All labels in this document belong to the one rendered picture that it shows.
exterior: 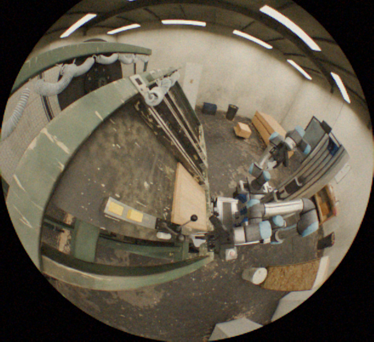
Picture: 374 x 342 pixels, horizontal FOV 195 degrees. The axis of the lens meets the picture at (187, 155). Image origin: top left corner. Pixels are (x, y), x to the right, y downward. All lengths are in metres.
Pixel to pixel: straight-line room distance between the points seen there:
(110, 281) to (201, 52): 6.01
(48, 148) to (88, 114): 0.14
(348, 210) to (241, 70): 7.23
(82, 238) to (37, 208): 0.20
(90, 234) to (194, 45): 5.97
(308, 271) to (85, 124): 2.43
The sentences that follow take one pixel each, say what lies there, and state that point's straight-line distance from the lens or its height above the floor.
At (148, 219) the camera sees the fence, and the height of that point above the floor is 1.53.
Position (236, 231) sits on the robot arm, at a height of 1.56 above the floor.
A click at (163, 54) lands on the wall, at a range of 6.07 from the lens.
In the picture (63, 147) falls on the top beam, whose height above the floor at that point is 1.86.
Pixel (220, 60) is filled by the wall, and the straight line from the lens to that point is 5.80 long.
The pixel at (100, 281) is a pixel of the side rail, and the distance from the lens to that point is 0.40.
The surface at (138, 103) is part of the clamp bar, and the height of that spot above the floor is 1.76.
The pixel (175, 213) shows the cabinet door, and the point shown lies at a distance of 0.65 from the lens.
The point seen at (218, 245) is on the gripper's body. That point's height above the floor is 1.51.
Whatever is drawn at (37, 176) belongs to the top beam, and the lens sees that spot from 0.28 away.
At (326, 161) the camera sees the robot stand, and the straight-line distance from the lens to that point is 1.10.
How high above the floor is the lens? 1.98
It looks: 46 degrees down
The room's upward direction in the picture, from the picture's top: 12 degrees clockwise
